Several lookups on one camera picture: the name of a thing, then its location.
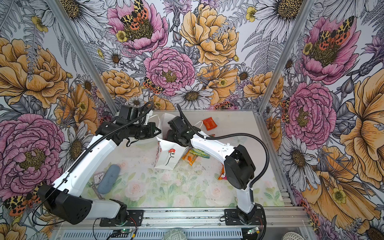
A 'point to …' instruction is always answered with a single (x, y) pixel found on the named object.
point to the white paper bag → (168, 153)
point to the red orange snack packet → (222, 176)
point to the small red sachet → (209, 123)
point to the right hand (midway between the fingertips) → (169, 142)
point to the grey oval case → (109, 179)
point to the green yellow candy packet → (199, 153)
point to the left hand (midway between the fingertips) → (159, 136)
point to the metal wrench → (100, 197)
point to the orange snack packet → (190, 157)
